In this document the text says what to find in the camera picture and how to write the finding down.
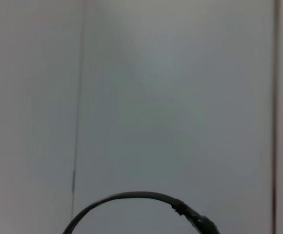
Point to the black round teapot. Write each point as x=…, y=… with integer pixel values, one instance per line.
x=141, y=194

